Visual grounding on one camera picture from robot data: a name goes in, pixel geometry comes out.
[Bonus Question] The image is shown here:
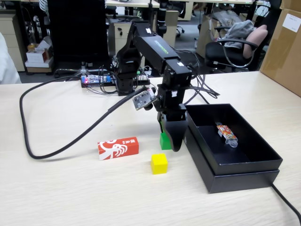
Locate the cardboard box without label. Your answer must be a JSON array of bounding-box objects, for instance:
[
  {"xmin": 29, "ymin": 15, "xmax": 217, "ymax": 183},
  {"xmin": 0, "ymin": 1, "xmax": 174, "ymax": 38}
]
[{"xmin": 280, "ymin": 0, "xmax": 301, "ymax": 11}]

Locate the large cardboard box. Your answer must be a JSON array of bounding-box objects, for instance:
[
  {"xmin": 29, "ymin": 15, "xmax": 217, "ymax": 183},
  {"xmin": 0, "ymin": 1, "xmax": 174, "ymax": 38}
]
[{"xmin": 260, "ymin": 8, "xmax": 301, "ymax": 98}]

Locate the grey garment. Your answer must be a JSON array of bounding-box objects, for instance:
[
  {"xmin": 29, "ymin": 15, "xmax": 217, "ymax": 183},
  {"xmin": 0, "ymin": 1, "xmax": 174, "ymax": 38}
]
[{"xmin": 222, "ymin": 20, "xmax": 256, "ymax": 49}]

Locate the black computer monitor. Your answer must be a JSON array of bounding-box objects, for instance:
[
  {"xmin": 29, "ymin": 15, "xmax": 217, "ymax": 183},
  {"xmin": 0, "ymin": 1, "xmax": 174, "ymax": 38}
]
[{"xmin": 47, "ymin": 0, "xmax": 111, "ymax": 73}]

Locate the black arm wire bundle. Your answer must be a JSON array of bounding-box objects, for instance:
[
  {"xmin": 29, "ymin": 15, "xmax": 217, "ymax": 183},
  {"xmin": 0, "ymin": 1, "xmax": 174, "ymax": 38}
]
[{"xmin": 175, "ymin": 48, "xmax": 221, "ymax": 105}]

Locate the flat white box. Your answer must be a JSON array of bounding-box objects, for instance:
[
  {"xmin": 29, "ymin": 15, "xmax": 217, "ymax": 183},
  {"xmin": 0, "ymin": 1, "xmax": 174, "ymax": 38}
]
[{"xmin": 24, "ymin": 57, "xmax": 55, "ymax": 69}]

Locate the black open box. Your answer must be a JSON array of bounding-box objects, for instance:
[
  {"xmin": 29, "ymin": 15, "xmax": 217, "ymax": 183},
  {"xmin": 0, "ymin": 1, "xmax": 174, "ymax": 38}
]
[{"xmin": 181, "ymin": 113, "xmax": 280, "ymax": 194}]

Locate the clear-cased controller board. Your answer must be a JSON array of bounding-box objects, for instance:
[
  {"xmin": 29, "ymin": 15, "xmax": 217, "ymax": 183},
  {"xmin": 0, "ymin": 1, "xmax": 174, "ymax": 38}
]
[{"xmin": 81, "ymin": 74, "xmax": 114, "ymax": 88}]

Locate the yellow cube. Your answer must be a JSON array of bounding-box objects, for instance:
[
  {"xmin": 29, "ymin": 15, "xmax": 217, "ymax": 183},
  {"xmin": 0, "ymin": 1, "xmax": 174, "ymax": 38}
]
[{"xmin": 150, "ymin": 153, "xmax": 168, "ymax": 175}]

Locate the red and white carton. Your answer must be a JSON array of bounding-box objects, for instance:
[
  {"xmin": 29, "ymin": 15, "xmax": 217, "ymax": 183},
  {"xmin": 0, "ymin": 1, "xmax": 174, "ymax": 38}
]
[{"xmin": 97, "ymin": 136, "xmax": 140, "ymax": 161}]

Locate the open black box tray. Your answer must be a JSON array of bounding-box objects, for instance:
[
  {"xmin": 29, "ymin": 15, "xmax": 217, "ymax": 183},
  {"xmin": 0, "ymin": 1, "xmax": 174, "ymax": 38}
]
[{"xmin": 182, "ymin": 103, "xmax": 284, "ymax": 176}]

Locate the beige desk top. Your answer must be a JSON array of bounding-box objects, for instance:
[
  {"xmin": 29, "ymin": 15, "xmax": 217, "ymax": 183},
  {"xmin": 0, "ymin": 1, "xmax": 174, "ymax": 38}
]
[{"xmin": 105, "ymin": 0, "xmax": 160, "ymax": 8}]

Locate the black office chair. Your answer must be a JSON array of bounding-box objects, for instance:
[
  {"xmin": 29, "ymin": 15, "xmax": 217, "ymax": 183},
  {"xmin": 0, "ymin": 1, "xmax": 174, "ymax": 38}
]
[{"xmin": 204, "ymin": 24, "xmax": 269, "ymax": 73}]

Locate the white shipping label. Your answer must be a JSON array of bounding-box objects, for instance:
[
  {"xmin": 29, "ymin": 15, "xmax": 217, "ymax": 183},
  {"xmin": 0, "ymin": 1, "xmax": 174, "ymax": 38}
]
[{"xmin": 281, "ymin": 13, "xmax": 301, "ymax": 33}]

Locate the small candy packet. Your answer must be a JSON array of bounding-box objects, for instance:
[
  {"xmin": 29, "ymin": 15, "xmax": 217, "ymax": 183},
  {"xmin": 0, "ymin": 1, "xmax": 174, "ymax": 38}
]
[{"xmin": 215, "ymin": 121, "xmax": 238, "ymax": 148}]

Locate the thick black braided cable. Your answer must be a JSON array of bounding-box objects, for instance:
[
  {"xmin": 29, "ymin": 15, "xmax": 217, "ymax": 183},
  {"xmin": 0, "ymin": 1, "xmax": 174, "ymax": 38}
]
[{"xmin": 20, "ymin": 75, "xmax": 146, "ymax": 160}]

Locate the beige pedestal cabinet with lock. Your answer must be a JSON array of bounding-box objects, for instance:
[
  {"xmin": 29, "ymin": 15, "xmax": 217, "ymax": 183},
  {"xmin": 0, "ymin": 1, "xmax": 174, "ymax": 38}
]
[{"xmin": 107, "ymin": 20, "xmax": 148, "ymax": 69}]

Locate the green cube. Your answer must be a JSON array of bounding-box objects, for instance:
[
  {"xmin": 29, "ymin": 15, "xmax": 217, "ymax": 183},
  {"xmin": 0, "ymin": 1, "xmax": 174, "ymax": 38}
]
[{"xmin": 159, "ymin": 132, "xmax": 173, "ymax": 151}]

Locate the white cardboard box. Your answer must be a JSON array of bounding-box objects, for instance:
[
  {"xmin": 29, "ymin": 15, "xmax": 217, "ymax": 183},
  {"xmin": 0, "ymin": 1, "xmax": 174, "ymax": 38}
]
[{"xmin": 25, "ymin": 50, "xmax": 50, "ymax": 64}]

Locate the plain beige cabinet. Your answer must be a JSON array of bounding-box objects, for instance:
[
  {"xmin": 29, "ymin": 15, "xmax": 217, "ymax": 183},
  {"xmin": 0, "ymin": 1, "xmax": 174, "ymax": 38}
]
[{"xmin": 163, "ymin": 10, "xmax": 180, "ymax": 48}]

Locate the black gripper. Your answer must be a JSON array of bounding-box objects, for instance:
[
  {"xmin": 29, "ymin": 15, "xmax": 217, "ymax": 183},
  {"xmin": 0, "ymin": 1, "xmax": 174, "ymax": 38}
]
[{"xmin": 156, "ymin": 84, "xmax": 188, "ymax": 153}]

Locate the pink cushion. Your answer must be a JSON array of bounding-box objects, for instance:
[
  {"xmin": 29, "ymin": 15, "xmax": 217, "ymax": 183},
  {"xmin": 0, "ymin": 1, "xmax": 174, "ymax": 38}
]
[{"xmin": 243, "ymin": 24, "xmax": 269, "ymax": 59}]

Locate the beige drawer cabinet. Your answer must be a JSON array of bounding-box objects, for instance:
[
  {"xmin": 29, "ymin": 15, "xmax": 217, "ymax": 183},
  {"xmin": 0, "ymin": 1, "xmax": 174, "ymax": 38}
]
[{"xmin": 0, "ymin": 13, "xmax": 26, "ymax": 73}]

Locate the person in white shirt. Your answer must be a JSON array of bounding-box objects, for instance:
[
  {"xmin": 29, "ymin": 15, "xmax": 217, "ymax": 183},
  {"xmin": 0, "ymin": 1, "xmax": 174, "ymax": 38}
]
[{"xmin": 0, "ymin": 32, "xmax": 22, "ymax": 85}]

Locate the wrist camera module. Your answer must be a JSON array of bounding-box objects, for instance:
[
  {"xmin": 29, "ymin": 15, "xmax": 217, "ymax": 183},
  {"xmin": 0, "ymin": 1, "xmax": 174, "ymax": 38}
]
[{"xmin": 132, "ymin": 87, "xmax": 158, "ymax": 111}]

